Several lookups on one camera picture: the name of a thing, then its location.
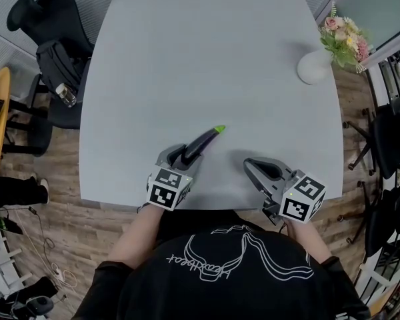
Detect pink and yellow flower bouquet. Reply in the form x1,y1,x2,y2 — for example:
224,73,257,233
317,1,375,75

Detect person's right forearm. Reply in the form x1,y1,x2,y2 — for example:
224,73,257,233
284,219,333,267

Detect clear water bottle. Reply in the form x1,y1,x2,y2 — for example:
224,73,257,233
55,82,78,109

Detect person's black printed t-shirt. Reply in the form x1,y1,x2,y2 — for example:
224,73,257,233
72,208,371,320

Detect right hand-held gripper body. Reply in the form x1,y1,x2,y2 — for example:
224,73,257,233
261,168,328,225

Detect black device on floor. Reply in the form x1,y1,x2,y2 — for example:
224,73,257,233
0,276,59,320

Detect white round vase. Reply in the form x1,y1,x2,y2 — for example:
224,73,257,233
297,49,333,86

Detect black backpack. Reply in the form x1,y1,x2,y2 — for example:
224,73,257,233
35,39,85,95

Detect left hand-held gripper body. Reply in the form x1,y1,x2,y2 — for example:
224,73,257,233
145,143,206,211

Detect black swivel chair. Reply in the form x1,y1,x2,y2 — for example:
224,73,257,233
337,178,400,267
342,102,400,180

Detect white floor cable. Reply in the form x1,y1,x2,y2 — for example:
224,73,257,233
15,207,78,290

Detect black office chair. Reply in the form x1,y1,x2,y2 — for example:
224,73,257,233
5,0,95,131

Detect purple eggplant with green stem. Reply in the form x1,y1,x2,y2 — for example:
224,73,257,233
181,125,227,165

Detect grey table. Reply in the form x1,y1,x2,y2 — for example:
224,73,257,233
79,0,344,211

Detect person's left forearm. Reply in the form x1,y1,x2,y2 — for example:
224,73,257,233
107,204,165,270

